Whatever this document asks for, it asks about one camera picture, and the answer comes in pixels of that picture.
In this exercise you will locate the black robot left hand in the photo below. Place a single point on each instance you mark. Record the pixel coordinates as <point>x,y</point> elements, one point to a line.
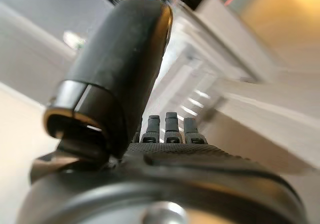
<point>112,59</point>

